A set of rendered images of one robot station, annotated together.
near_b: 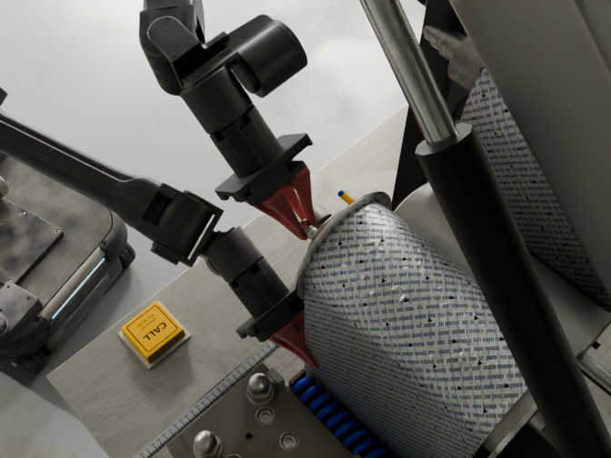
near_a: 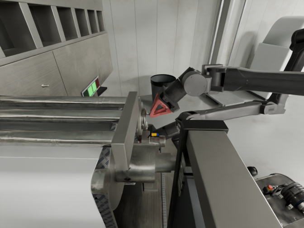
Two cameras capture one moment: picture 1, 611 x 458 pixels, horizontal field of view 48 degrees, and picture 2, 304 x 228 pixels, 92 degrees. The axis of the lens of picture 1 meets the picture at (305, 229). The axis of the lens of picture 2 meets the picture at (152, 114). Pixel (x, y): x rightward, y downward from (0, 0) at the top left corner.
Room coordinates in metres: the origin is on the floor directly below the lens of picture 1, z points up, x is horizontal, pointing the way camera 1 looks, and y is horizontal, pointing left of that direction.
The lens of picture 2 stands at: (0.73, -0.31, 1.54)
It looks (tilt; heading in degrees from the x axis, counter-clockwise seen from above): 33 degrees down; 135
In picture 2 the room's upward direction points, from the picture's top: straight up
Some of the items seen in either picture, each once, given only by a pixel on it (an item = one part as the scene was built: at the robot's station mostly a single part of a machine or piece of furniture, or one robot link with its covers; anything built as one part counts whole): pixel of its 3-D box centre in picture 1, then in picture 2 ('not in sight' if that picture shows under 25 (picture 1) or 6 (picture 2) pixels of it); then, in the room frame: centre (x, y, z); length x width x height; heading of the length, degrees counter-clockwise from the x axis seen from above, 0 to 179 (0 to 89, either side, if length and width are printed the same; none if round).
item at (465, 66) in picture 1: (485, 66); (137, 162); (0.59, -0.21, 1.33); 0.06 x 0.06 x 0.06; 44
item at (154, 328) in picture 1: (153, 331); not in sight; (0.46, 0.24, 0.91); 0.07 x 0.07 x 0.02; 44
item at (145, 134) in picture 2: not in sight; (151, 164); (0.46, -0.04, 1.05); 0.06 x 0.05 x 0.31; 44
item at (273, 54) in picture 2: not in sight; (281, 59); (0.38, 3.92, 0.78); 0.79 x 0.67 x 1.56; 60
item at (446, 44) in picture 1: (445, 41); (172, 162); (0.64, -0.16, 1.33); 0.06 x 0.03 x 0.03; 44
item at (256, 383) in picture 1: (259, 385); not in sight; (0.32, 0.06, 1.05); 0.04 x 0.04 x 0.04
